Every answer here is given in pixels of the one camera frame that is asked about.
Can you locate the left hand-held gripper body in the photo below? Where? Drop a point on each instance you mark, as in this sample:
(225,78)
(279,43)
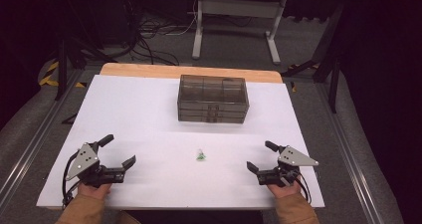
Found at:
(87,159)

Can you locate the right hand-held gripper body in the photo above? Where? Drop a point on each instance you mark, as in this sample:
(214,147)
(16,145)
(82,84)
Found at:
(293,158)

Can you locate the small green ornament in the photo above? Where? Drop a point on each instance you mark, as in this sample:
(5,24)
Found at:
(200,156)

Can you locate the smoky clear drawer box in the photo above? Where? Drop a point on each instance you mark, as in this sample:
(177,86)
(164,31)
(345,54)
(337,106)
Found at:
(212,93)

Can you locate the person's left hand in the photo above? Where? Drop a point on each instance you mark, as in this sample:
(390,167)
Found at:
(93,190)

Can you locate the person's right hand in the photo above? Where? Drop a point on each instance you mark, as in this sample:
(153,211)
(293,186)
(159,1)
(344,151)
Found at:
(283,190)

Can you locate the white board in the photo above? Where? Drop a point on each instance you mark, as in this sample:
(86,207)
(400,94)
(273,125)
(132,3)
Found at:
(149,117)

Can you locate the person's dark lap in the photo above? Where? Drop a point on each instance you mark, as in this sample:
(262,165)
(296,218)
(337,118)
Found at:
(195,218)

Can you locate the wooden table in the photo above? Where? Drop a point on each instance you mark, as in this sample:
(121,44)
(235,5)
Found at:
(149,70)

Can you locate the black metal stand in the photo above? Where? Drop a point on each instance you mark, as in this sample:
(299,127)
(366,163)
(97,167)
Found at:
(62,68)
(333,68)

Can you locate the yellow black floor tape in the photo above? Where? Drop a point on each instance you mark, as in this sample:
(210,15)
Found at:
(49,74)

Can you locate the black triangular bracket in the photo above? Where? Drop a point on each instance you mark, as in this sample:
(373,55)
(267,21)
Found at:
(71,120)

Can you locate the aluminium floor rail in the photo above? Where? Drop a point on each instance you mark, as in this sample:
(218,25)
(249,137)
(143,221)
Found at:
(33,137)
(348,151)

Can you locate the white metal table frame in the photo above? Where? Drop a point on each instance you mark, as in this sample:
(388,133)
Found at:
(239,7)

